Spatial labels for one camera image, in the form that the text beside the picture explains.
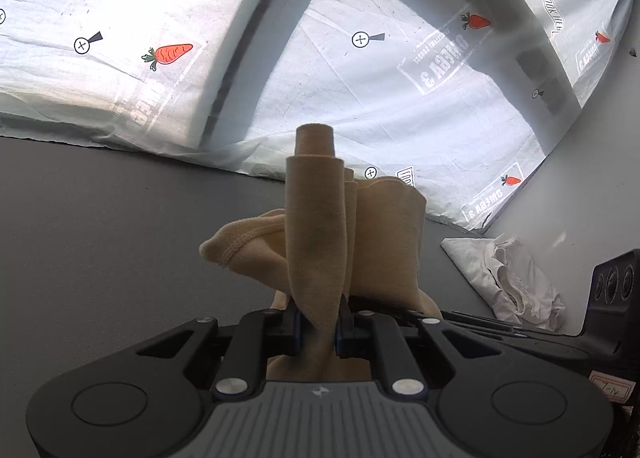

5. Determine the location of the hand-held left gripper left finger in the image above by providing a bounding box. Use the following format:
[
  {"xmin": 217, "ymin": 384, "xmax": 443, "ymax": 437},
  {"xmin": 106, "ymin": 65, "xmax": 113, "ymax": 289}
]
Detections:
[{"xmin": 135, "ymin": 308, "xmax": 303, "ymax": 396}]

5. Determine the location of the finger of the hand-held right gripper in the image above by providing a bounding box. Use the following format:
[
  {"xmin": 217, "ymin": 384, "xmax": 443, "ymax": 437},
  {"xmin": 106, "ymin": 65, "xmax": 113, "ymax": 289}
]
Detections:
[{"xmin": 442, "ymin": 310, "xmax": 588, "ymax": 341}]

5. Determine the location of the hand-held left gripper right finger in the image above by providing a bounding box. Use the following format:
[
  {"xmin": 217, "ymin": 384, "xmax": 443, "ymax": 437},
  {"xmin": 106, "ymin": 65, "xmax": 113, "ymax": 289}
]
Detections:
[{"xmin": 335, "ymin": 295, "xmax": 506, "ymax": 395}]

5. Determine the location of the beige sweater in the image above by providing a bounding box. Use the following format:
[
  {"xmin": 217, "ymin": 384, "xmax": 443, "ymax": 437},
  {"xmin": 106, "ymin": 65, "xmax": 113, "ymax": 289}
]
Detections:
[{"xmin": 199, "ymin": 124, "xmax": 443, "ymax": 384}]

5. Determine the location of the white crumpled cloth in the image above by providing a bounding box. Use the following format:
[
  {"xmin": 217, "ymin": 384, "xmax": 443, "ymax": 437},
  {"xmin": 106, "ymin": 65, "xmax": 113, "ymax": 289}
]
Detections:
[{"xmin": 441, "ymin": 234, "xmax": 567, "ymax": 333}]

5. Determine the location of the window frame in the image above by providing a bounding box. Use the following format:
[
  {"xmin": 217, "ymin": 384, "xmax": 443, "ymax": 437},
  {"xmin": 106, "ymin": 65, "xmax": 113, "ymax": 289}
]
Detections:
[{"xmin": 200, "ymin": 0, "xmax": 586, "ymax": 149}]

